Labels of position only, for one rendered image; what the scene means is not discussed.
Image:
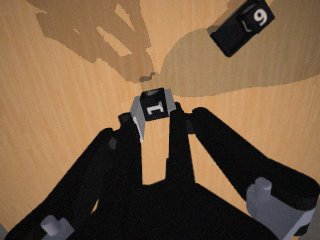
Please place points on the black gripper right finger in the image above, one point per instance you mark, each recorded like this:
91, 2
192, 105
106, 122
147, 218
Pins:
279, 197

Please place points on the black cube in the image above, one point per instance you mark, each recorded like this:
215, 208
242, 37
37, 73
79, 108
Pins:
255, 17
153, 103

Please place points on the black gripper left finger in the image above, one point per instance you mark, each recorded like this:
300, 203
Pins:
74, 197

